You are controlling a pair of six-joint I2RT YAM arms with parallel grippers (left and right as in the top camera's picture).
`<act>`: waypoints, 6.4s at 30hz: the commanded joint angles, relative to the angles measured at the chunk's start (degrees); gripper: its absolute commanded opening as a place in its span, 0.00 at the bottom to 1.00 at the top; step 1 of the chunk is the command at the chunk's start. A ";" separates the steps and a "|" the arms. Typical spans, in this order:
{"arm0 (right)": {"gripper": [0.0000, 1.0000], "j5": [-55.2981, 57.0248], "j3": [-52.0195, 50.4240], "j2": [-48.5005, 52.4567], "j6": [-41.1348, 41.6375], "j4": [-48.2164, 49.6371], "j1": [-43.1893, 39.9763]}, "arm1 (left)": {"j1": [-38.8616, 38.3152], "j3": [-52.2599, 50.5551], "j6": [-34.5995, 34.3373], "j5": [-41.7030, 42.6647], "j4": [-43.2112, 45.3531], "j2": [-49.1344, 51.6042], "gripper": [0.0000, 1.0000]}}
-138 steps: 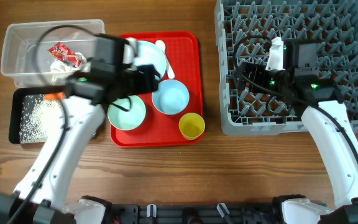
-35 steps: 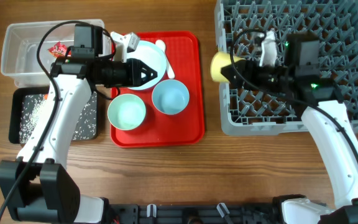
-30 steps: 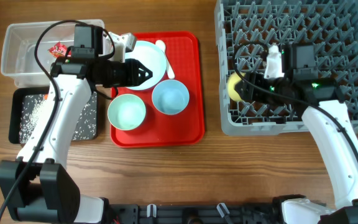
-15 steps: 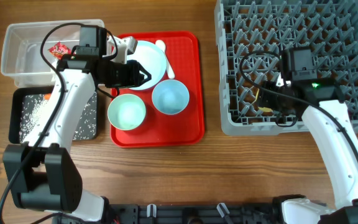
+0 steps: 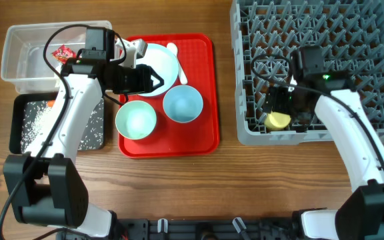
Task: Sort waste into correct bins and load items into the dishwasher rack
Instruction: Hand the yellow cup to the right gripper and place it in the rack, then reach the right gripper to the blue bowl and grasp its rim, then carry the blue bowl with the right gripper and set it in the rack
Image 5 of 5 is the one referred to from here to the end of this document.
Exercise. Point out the large light blue plate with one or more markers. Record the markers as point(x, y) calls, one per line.
point(164, 63)

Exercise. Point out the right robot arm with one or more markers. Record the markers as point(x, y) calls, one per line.
point(332, 98)

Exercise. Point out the yellow plastic cup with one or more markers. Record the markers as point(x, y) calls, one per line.
point(277, 121)

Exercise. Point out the white rice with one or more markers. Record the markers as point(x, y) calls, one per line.
point(36, 116)

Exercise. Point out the clear plastic waste bin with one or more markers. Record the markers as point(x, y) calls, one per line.
point(22, 61)

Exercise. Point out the grey dishwasher rack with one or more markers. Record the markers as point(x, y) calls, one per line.
point(265, 33)

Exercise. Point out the white plastic spoon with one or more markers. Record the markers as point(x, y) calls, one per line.
point(181, 74)

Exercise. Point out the black waste tray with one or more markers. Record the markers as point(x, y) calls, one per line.
point(17, 118)

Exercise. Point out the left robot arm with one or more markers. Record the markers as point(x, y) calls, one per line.
point(44, 185)

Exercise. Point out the mint green bowl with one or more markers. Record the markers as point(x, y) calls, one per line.
point(135, 120)

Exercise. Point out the red snack wrapper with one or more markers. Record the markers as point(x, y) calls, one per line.
point(63, 53)

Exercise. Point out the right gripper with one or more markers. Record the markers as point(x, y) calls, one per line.
point(274, 101)

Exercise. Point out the orange carrot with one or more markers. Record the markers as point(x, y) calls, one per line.
point(51, 103)

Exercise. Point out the light blue bowl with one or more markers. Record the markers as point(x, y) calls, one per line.
point(183, 104)

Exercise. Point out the red serving tray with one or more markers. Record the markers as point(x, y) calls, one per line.
point(171, 139)

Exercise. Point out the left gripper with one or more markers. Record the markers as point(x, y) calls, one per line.
point(145, 72)

